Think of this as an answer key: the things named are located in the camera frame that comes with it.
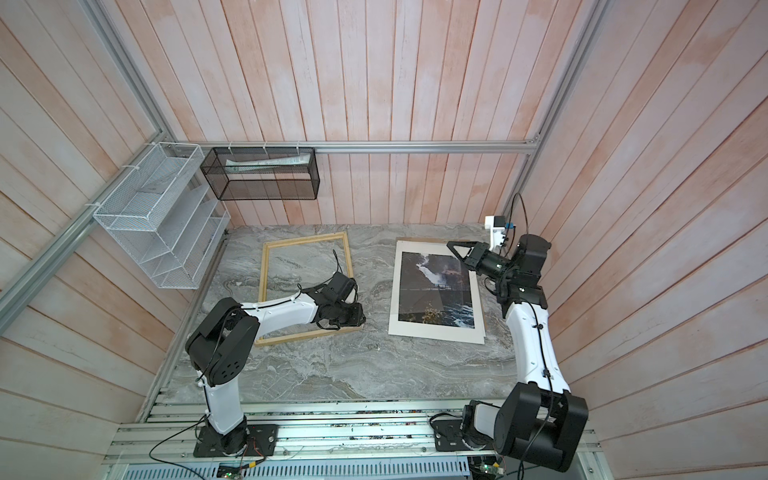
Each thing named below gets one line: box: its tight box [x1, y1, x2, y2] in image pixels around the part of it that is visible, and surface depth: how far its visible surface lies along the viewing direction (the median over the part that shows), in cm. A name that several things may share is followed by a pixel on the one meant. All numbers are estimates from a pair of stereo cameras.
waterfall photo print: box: [388, 240, 486, 345], surface depth 100 cm
